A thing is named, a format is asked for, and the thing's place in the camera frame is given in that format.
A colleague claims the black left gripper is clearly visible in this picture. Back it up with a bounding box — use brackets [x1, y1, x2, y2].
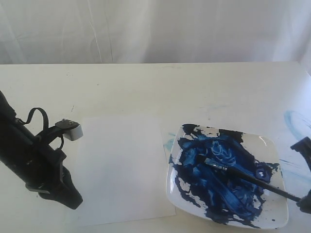
[26, 135, 83, 209]

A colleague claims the black paintbrush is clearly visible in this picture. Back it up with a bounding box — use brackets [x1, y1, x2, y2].
[196, 154, 301, 202]

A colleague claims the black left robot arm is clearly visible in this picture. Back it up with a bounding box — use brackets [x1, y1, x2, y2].
[0, 94, 83, 210]

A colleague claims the white paper sheet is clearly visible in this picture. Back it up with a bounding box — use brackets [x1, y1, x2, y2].
[69, 115, 175, 226]

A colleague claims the white square plate blue paint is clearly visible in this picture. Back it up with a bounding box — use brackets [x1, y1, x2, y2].
[166, 124, 289, 230]

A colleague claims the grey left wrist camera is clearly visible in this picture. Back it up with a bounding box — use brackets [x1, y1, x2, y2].
[55, 119, 83, 141]

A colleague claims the black left camera cable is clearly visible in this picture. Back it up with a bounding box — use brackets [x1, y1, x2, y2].
[15, 107, 65, 150]

